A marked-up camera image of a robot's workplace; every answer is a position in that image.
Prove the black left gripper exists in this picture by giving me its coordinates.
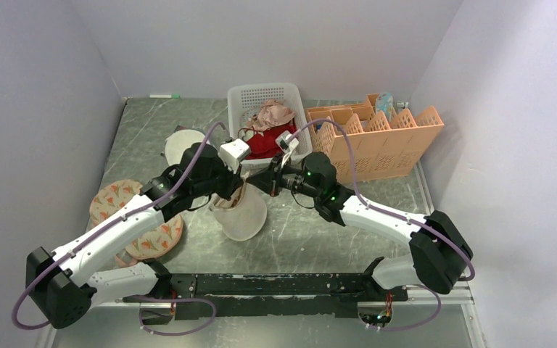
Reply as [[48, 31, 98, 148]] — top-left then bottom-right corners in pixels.
[[192, 154, 244, 199]]

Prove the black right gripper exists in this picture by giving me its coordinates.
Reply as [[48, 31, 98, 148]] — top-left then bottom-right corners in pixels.
[[247, 153, 321, 200]]

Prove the beige-trimmed mesh laundry bag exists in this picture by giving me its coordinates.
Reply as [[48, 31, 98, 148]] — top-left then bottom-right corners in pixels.
[[209, 183, 268, 241]]

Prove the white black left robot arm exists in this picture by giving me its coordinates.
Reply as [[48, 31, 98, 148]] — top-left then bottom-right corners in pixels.
[[24, 139, 250, 329]]

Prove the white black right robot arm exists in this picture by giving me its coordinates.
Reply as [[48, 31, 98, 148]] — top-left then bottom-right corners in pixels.
[[246, 152, 474, 300]]

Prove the red bra in basket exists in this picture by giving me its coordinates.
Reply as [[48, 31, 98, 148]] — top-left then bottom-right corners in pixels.
[[237, 123, 297, 160]]

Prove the blue-trimmed mesh laundry bag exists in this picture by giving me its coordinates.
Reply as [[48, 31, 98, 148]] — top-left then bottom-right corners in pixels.
[[163, 128, 205, 165]]

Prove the pink bra in basket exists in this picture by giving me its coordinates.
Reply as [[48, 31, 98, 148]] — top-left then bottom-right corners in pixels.
[[245, 99, 296, 132]]

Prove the floral mesh laundry bag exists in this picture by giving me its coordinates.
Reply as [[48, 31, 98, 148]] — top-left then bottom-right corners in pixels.
[[88, 178, 184, 268]]

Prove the white plastic basket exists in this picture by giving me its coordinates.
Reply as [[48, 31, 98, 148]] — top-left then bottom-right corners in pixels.
[[227, 83, 306, 172]]

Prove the green-capped white marker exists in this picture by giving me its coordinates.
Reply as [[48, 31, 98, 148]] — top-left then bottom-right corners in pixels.
[[149, 94, 181, 99]]

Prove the orange plastic organizer rack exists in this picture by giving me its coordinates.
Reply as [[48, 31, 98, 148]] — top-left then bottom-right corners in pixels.
[[305, 94, 444, 183]]

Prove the blue packet in organizer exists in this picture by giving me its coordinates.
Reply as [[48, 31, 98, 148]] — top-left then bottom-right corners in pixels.
[[374, 92, 395, 121]]

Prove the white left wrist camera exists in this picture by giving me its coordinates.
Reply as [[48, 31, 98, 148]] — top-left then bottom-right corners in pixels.
[[218, 138, 251, 173]]

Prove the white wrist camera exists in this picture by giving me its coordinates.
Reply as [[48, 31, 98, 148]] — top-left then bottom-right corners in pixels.
[[276, 130, 299, 156], [218, 138, 251, 173]]

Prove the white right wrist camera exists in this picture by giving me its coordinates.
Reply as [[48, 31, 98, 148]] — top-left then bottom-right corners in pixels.
[[276, 130, 299, 156]]

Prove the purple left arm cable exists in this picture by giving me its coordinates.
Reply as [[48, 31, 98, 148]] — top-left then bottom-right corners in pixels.
[[11, 120, 228, 331]]

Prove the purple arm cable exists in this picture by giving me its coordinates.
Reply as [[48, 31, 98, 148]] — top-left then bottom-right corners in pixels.
[[285, 117, 476, 334], [11, 120, 228, 331]]

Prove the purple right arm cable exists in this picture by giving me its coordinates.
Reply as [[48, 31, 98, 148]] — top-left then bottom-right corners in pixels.
[[285, 117, 476, 334]]

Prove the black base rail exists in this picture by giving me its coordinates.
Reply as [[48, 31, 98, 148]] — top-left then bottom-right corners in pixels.
[[145, 258, 408, 320]]

